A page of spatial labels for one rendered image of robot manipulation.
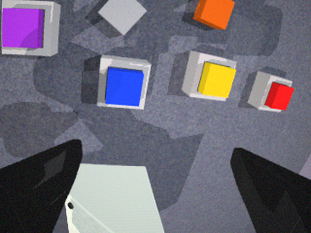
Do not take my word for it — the purple button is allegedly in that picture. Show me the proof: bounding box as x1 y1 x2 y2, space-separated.
1 0 61 57

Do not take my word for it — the orange block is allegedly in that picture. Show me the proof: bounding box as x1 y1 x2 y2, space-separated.
194 0 234 30

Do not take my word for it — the blue button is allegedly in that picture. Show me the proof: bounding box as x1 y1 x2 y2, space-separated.
97 54 152 110

